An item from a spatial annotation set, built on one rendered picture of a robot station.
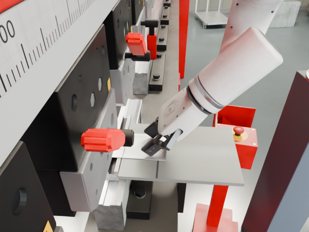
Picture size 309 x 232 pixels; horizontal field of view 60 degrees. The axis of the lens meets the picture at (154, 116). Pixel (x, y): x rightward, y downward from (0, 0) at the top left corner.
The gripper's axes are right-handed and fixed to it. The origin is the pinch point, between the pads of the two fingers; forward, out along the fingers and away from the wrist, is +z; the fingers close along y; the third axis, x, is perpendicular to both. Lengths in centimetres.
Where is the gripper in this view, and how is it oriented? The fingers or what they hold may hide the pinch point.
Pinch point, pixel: (151, 139)
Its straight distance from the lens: 62.2
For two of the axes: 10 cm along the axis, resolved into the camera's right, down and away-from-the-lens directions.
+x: 7.6, 5.6, 3.5
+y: -0.8, 6.0, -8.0
